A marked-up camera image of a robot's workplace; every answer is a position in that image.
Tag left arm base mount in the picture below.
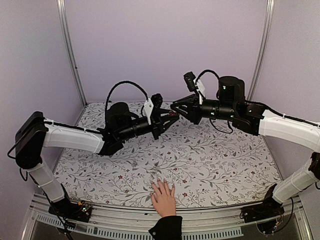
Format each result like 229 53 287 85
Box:
48 199 93 223

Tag right aluminium frame post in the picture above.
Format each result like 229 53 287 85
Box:
247 0 275 101

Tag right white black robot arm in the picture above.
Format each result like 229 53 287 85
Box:
170 72 320 218

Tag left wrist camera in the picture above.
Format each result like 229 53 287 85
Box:
142 93 163 125

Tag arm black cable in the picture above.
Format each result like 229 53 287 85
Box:
197 69 221 83
105 80 150 111

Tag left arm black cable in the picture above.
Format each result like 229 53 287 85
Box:
105 80 150 111

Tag black sleeved forearm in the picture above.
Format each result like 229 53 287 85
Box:
148 215 183 240

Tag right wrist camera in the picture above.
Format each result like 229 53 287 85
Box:
183 71 206 105

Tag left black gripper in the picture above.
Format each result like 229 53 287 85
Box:
118 109 180 142

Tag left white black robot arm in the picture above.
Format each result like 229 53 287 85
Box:
7 102 179 217

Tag aluminium frame post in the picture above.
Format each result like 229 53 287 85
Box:
247 0 275 101
56 0 88 107

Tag left aluminium frame post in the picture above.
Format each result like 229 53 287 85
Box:
56 0 88 107

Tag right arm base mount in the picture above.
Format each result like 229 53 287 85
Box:
239 193 285 235

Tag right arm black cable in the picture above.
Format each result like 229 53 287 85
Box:
197 69 221 83

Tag person's hand with painted nails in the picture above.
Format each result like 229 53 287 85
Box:
150 179 177 218

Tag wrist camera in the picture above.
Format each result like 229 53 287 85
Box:
142 93 163 125
183 71 206 105

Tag front aluminium rail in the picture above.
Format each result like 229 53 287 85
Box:
22 193 313 240

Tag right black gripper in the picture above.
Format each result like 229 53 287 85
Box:
170 93 236 126

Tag red nail polish bottle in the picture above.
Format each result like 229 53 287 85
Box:
168 111 179 117

